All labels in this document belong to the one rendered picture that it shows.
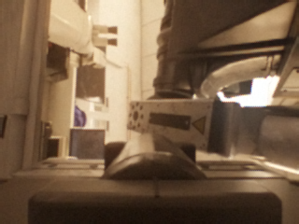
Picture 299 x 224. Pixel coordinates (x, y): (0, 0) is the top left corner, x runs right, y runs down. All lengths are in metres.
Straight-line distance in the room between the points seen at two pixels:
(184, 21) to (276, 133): 0.27
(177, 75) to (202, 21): 0.12
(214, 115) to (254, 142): 0.07
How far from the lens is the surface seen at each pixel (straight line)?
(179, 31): 0.39
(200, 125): 0.25
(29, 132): 0.65
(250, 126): 0.27
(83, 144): 1.14
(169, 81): 0.42
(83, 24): 0.94
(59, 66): 1.01
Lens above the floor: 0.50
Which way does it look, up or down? 57 degrees up
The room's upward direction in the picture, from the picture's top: 102 degrees clockwise
